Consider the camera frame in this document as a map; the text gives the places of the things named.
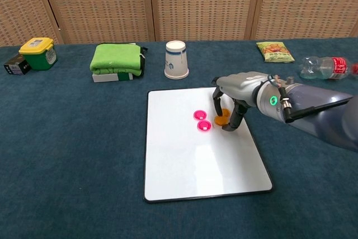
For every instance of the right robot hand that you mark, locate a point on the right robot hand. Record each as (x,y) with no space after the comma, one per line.
(240,88)

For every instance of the red round magnet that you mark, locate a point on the red round magnet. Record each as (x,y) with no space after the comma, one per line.
(199,114)
(204,125)

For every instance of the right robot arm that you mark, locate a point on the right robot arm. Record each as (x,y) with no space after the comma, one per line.
(321,118)

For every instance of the white rectangular board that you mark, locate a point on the white rectangular board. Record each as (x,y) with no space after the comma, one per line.
(195,160)

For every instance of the green pea snack bag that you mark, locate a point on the green pea snack bag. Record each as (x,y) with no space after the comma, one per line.
(275,52)

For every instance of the white paper cup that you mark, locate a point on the white paper cup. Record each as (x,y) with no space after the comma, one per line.
(176,60)

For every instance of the clear bottle red label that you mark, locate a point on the clear bottle red label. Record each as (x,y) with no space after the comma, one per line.
(324,68)

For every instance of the woven screen panel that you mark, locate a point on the woven screen panel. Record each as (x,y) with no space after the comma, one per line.
(19,4)
(201,4)
(307,4)
(98,4)

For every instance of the white and green box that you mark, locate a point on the white and green box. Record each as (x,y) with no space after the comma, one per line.
(112,77)

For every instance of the folded green towel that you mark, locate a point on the folded green towel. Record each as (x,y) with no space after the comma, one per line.
(114,57)

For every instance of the teal table cloth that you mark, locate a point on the teal table cloth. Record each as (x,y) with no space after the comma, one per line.
(70,138)

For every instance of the green container yellow lid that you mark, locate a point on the green container yellow lid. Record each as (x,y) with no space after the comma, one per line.
(39,57)

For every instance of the small black box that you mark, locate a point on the small black box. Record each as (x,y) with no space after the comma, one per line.
(15,66)

